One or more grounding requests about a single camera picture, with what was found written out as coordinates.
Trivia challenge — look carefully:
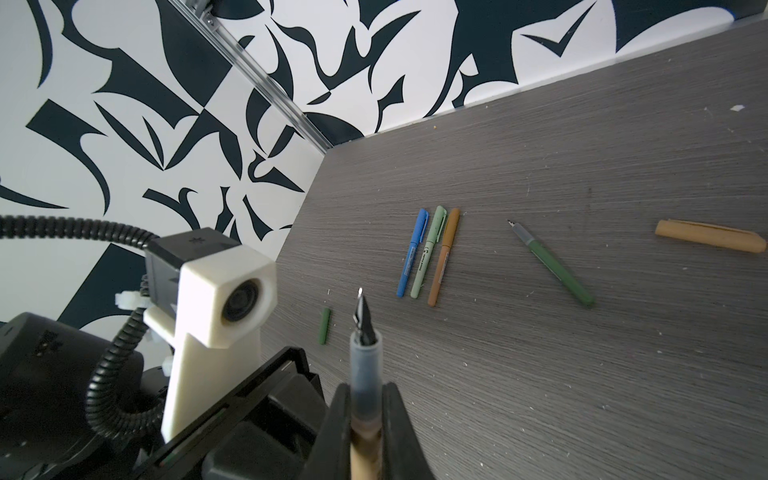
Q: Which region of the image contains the dark green pen cap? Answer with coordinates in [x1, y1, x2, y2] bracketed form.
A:
[317, 307, 332, 345]

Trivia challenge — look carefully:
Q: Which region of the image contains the tan pen cap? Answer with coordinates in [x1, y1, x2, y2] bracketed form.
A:
[655, 219, 767, 253]

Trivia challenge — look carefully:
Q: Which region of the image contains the brown pen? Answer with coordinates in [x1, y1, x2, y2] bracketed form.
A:
[427, 208, 461, 307]

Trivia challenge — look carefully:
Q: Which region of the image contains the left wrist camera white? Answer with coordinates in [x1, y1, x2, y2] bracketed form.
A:
[144, 228, 278, 441]

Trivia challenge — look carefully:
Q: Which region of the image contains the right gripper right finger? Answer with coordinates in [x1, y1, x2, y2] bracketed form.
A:
[381, 382, 435, 480]

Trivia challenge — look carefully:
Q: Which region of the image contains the dark green pen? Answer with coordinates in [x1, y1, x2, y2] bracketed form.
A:
[507, 220, 595, 307]

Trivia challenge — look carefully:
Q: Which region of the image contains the blue pen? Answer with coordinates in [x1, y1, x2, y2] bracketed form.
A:
[396, 208, 429, 298]

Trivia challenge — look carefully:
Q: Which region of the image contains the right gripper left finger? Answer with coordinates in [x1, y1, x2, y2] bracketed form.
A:
[299, 383, 351, 480]

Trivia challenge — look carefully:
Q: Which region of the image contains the tan pen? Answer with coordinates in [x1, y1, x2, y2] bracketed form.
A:
[349, 287, 384, 479]

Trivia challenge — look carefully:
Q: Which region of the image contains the light green pen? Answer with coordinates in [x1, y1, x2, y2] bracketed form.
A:
[410, 205, 448, 299]

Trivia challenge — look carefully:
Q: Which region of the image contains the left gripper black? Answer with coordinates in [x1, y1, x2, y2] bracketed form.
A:
[1, 313, 327, 479]

